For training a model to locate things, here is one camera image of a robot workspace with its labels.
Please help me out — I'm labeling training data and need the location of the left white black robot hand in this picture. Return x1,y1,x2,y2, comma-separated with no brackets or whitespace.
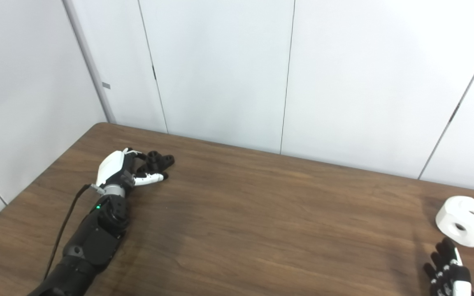
95,148,168,196

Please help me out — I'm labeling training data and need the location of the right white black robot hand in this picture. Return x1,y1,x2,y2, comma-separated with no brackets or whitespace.
423,237,474,296

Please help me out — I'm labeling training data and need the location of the black flanged holder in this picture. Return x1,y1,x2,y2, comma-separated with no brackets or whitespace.
136,151,176,176

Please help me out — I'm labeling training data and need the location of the round white piece with holes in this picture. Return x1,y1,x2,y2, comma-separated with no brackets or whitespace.
435,196,474,247

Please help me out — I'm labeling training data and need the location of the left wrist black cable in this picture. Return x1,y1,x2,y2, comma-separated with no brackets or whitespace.
43,184,106,281

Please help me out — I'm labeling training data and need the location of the white wall corner post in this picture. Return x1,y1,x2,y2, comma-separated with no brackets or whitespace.
62,0,116,124

